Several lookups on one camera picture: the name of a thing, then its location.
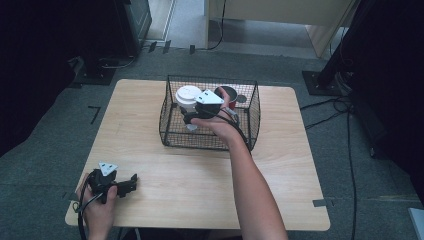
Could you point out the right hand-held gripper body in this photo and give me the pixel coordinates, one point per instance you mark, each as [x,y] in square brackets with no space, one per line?
[208,108]

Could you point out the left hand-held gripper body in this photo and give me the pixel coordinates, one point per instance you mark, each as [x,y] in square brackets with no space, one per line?
[100,181]

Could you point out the white lidded paper cup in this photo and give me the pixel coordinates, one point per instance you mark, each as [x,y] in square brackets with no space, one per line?
[186,94]

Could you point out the red steel tumbler cup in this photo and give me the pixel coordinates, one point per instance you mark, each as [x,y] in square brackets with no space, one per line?
[232,94]

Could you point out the person's right hand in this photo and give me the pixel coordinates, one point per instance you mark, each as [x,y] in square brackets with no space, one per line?
[226,128]

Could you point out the person's left hand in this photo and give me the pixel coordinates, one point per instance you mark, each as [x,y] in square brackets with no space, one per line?
[98,215]

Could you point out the black round table grommet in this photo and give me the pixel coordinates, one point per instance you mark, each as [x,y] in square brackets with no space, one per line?
[242,98]

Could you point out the dark equipment case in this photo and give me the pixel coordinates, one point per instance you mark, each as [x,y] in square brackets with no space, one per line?
[133,23]

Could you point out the beige wooden cabinet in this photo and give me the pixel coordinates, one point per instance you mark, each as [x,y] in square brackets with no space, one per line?
[273,10]

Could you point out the grey tape strip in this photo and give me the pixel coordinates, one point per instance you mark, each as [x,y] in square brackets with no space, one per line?
[320,202]

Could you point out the white flat object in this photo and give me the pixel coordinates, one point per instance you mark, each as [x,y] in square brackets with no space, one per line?
[418,223]

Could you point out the black stand base plate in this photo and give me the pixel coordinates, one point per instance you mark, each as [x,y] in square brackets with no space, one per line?
[95,75]

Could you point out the black stand with base plate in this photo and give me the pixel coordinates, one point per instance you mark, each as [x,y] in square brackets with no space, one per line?
[321,83]

